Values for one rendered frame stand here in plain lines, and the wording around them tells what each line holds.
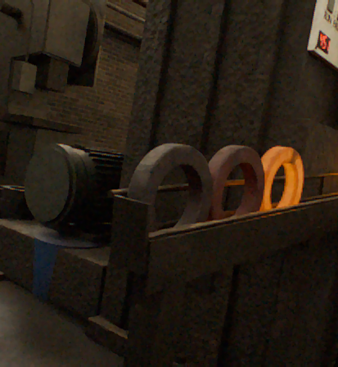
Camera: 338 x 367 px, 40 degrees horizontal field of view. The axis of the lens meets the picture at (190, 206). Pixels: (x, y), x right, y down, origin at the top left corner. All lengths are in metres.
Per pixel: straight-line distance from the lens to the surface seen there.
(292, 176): 1.11
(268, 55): 1.39
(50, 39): 5.46
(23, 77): 5.26
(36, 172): 2.27
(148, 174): 0.69
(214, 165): 0.84
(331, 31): 1.49
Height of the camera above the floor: 0.71
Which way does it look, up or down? 6 degrees down
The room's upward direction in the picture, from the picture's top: 10 degrees clockwise
